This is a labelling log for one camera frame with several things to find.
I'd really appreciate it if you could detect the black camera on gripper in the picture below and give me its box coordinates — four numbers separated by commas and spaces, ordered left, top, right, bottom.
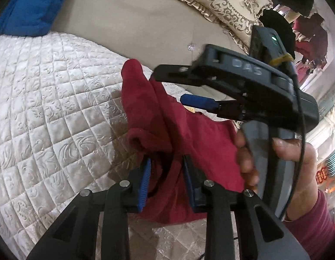
249, 25, 287, 64

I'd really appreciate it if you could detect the maroon sleeved right forearm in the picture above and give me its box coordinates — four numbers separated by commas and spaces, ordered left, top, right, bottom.
283, 191, 335, 259

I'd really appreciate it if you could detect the person's right hand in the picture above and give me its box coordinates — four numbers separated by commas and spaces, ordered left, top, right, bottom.
235, 130, 318, 221

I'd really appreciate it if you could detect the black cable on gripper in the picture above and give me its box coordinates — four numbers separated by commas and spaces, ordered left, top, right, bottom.
275, 53, 307, 220

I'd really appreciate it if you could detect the red knit sweater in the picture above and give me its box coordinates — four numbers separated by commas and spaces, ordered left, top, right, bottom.
121, 59, 244, 225

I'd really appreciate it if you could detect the beige tufted headboard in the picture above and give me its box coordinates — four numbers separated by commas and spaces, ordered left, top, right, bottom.
52, 0, 240, 69

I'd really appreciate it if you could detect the white quilted bedspread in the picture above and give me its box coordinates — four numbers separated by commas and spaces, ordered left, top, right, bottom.
0, 31, 241, 260

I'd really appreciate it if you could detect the blue quilted cushion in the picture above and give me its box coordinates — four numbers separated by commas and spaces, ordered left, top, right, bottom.
0, 0, 64, 37

